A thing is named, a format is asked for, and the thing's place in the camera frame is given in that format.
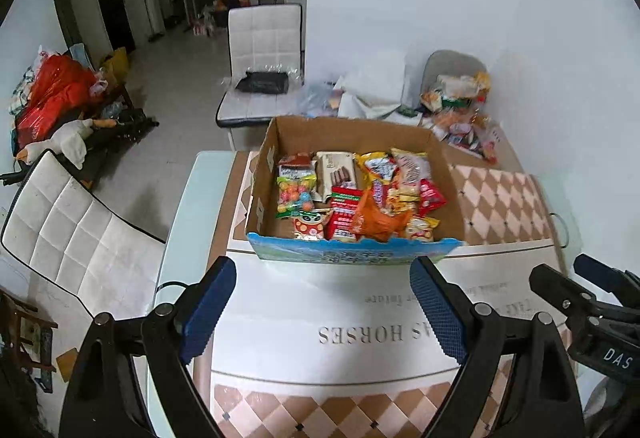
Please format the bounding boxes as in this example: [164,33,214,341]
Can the black cable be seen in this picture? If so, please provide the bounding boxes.
[154,281,197,295]

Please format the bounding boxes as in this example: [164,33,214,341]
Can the large yellow noodle packet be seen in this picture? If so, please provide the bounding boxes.
[389,148,432,203]

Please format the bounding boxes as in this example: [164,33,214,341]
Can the long red snack packet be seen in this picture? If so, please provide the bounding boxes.
[324,186,364,242]

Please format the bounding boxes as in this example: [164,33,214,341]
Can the small yellow noodle packet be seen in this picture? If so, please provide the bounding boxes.
[401,215,442,242]

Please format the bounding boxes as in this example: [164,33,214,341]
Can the brown red snack packet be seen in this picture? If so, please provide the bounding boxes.
[278,153,314,169]

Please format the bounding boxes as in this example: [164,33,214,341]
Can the grey chair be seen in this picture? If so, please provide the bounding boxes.
[421,50,489,104]

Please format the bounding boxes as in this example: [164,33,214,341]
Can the round cartoon snack packet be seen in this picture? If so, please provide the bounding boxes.
[291,209,334,239]

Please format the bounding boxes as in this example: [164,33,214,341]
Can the colourful candy ball bag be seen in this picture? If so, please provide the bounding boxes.
[276,165,319,219]

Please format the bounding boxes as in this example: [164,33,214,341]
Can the orange snack packet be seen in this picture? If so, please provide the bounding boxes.
[349,190,417,243]

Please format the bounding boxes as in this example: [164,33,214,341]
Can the wooden stool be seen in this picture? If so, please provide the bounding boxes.
[0,290,60,395]

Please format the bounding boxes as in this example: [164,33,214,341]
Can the small red snack packet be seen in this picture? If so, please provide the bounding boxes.
[417,179,448,217]

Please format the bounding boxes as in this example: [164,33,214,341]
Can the clear plastic bag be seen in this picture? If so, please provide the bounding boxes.
[294,82,347,119]

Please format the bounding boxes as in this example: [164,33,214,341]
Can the red plastic bag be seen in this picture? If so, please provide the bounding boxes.
[15,54,97,146]

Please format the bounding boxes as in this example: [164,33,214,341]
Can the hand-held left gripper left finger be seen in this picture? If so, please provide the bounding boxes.
[59,256,237,438]

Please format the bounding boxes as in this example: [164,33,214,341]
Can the white plastic bags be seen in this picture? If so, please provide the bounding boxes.
[336,66,407,119]

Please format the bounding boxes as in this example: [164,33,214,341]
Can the black bag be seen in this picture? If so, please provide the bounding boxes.
[235,71,292,95]

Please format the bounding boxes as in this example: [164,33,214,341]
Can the yellow blue-white snack bag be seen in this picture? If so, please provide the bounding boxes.
[356,151,399,191]

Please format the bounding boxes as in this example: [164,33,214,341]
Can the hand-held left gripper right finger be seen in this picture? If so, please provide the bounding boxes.
[409,256,584,438]

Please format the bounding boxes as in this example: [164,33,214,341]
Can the white padded chair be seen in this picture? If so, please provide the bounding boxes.
[0,149,168,321]
[215,2,307,129]

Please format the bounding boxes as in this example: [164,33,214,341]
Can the cardboard box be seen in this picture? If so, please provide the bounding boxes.
[245,115,466,265]

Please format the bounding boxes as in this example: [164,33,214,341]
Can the pile of assorted snacks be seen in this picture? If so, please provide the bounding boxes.
[419,72,501,165]

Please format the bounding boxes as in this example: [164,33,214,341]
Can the white goose plush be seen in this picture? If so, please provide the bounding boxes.
[14,119,97,170]

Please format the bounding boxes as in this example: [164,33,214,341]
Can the beige chocolate wafer packet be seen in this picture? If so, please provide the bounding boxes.
[315,151,359,205]

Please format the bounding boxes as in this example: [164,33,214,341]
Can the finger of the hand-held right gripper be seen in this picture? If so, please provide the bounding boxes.
[529,262,640,325]
[573,254,640,307]

